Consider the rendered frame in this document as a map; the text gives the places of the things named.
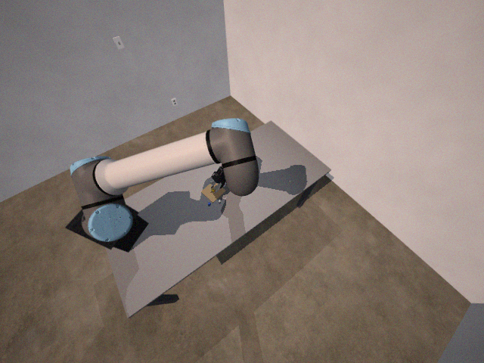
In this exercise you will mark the tan flat mat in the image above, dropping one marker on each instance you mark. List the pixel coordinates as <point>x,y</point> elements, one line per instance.
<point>207,191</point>

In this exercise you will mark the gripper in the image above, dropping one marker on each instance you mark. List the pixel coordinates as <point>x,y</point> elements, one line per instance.
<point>217,178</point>

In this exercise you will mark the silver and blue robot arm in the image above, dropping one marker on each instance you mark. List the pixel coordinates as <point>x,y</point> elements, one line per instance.
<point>100,181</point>

